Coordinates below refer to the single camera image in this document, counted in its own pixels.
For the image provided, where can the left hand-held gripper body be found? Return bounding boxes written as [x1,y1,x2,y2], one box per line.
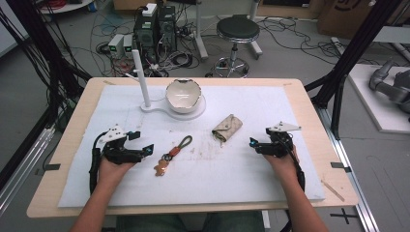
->
[98,125,145,165]

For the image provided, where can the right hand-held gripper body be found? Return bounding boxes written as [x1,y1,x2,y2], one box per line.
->
[257,121,303,160]

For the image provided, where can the person's left hand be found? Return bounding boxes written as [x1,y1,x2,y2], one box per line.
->
[97,157,136,189]

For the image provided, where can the person's right hand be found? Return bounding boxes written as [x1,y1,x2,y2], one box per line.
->
[262,146,301,187]

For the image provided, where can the beige key pouch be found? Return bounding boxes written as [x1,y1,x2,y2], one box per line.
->
[211,113,244,145]

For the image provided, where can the white stand with pole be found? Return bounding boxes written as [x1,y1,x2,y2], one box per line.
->
[124,48,207,122]

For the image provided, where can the white foam mat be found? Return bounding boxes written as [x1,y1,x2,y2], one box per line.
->
[57,83,326,209]

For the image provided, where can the white ceramic bowl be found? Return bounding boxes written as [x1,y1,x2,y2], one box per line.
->
[164,78,203,115]

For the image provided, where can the thin wooden stick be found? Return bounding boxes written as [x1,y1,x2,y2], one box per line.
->
[320,179,346,203]

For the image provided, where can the person's green pants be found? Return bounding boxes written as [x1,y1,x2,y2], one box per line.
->
[115,210,266,232]

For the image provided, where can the white metal table leg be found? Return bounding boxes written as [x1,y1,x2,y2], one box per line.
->
[247,0,264,61]
[192,0,210,61]

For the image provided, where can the white power supply unit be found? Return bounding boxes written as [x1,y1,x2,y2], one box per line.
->
[107,33,126,59]
[123,34,134,54]

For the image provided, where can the black tape cross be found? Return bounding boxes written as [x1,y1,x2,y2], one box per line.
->
[329,207,359,226]

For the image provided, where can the black computer tower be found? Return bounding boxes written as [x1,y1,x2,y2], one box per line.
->
[132,13,160,65]
[157,5,178,52]

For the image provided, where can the white platform board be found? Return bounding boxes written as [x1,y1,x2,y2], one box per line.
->
[347,63,410,135]

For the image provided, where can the black round stool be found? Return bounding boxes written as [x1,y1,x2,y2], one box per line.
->
[212,14,261,79]

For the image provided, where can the white box on computer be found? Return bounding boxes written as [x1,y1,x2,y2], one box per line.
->
[141,2,159,18]

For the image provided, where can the cardboard box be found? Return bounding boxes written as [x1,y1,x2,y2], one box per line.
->
[316,0,398,41]

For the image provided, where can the round white table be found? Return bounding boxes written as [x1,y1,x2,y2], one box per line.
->
[38,0,95,15]

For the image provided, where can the keychain with bear charm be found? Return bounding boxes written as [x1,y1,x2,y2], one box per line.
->
[153,134,193,178]

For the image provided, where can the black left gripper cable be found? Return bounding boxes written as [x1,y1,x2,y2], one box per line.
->
[88,130,108,195]

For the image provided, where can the aluminium rail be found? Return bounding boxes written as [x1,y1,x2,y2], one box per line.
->
[0,125,56,215]
[314,105,382,232]

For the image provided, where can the black frame post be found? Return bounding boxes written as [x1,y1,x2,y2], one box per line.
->
[304,0,404,140]
[5,0,93,98]

